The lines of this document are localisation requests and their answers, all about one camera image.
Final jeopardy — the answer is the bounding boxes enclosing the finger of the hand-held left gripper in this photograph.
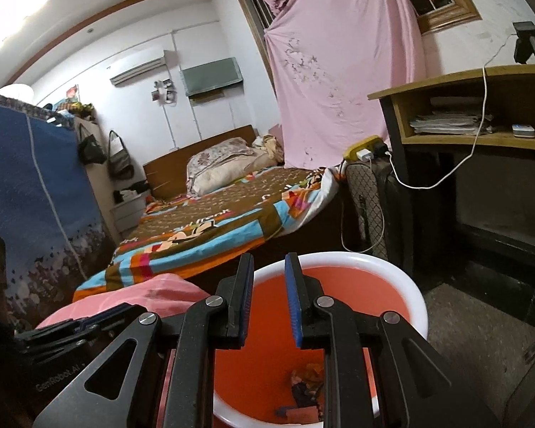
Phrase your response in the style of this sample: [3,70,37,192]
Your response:
[20,310,146,357]
[36,304,137,342]

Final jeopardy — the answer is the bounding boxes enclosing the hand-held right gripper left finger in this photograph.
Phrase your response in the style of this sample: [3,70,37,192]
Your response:
[32,253,255,428]

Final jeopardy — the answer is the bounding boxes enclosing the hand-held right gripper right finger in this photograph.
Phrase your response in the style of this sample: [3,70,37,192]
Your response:
[284,253,502,428]

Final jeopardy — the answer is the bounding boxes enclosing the orange wrapper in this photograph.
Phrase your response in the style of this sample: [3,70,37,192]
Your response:
[294,362,325,384]

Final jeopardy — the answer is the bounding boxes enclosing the orange bin with white rim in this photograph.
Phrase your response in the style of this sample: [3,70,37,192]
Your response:
[212,252,429,428]

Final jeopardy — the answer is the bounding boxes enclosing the blue wrapper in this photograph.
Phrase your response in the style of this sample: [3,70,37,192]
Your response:
[290,374,322,409]

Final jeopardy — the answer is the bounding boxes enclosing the pink checked blanket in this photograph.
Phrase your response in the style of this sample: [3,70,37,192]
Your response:
[36,274,215,428]

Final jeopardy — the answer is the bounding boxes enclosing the bed with colourful blanket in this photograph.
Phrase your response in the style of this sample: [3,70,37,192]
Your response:
[73,166,344,304]

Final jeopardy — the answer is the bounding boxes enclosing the white nightstand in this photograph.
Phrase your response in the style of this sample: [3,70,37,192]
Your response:
[111,198,150,233]

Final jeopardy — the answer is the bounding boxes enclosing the quilted suitcase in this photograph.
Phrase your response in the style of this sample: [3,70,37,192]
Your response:
[345,160,388,261]

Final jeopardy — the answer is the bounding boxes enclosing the beige pillow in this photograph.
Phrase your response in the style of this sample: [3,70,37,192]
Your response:
[189,149,286,197]

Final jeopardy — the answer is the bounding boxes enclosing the black suitcase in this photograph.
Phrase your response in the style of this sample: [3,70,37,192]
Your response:
[377,156,417,272]

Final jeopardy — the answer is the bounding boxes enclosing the blue dotted fabric wardrobe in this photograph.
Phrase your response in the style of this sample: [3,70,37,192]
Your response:
[0,89,117,322]

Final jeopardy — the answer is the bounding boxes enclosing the wooden bed headboard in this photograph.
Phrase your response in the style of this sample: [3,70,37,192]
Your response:
[143,125,257,201]

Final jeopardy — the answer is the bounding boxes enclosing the beige crumpled cloth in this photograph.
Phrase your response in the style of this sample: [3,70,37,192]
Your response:
[253,134,286,165]

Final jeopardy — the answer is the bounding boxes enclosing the grey tote bag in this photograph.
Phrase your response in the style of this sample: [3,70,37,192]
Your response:
[107,130,134,180]

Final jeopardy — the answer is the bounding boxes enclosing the black handbag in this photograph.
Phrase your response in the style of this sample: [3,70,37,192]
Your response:
[77,124,108,165]

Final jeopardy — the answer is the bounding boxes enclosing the yellow power strip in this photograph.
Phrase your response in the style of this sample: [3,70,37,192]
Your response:
[342,135,386,161]

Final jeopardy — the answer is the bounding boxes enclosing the clutter on wardrobe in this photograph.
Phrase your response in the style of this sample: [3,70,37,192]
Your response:
[45,85,96,121]

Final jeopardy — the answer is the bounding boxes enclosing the pink hanging sheet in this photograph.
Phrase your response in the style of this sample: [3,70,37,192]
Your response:
[264,0,429,172]

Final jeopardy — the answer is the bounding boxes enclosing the white lamp shade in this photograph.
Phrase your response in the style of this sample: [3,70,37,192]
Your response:
[0,83,35,99]

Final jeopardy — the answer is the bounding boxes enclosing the stack of papers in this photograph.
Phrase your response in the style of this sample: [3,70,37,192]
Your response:
[408,96,493,137]

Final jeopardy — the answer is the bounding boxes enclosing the white air conditioner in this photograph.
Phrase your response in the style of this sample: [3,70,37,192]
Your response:
[109,56,167,86]

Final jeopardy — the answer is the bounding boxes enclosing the dark desk with wooden top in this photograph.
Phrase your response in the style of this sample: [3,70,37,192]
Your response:
[367,65,535,335]

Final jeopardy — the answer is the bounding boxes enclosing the barred window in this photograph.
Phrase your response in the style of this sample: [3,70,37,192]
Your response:
[225,0,480,112]

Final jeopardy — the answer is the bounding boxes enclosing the black tripod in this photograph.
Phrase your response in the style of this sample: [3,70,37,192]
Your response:
[513,21,535,65]

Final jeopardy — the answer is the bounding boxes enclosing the wall photos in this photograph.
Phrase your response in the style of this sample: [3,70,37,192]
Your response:
[151,79,177,104]

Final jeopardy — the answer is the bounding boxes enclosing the green covered wall box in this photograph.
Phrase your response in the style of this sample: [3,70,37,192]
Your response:
[179,57,244,98]

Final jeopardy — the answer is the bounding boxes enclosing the white charging cable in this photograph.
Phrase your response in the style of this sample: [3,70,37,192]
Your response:
[386,31,524,189]

